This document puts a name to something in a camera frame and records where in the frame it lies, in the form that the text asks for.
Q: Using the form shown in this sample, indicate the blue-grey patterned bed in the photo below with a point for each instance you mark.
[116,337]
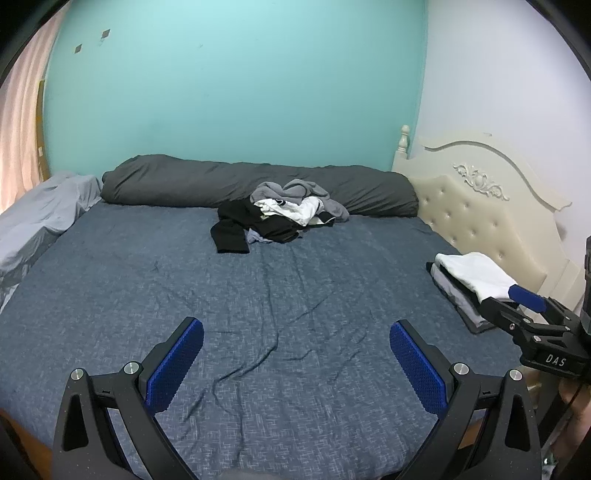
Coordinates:
[277,300]

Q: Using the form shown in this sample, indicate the person's right hand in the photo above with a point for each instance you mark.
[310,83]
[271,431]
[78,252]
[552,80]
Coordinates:
[577,397]

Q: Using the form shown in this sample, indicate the lavender garment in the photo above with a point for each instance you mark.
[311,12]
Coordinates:
[256,236]

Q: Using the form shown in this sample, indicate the pink curtain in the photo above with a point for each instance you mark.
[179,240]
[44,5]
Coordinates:
[23,115]

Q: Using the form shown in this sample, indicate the grey hoodie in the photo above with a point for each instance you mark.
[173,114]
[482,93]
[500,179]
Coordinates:
[300,188]

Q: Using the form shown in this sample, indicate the dark grey rolled duvet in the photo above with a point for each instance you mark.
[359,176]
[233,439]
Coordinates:
[184,184]

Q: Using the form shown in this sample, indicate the white polo shirt black trim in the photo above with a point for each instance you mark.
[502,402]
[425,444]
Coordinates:
[295,210]

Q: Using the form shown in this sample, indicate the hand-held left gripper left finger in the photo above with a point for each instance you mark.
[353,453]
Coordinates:
[175,364]

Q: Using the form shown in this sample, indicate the wooden window frame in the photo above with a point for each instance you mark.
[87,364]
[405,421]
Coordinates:
[44,138]

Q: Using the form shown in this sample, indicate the light grey blanket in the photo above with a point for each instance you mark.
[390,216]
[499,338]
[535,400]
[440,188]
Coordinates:
[46,207]

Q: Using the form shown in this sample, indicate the grey folded garment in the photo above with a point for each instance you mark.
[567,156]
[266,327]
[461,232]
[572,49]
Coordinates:
[466,309]

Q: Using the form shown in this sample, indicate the black folded garment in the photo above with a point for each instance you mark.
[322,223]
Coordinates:
[431,267]

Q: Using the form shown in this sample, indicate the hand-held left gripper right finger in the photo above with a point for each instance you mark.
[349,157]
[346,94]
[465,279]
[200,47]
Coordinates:
[418,369]

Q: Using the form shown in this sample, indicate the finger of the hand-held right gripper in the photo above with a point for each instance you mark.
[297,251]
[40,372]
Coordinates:
[508,323]
[528,300]

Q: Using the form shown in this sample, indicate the cream tufted headboard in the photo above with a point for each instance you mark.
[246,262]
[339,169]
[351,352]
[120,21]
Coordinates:
[485,217]

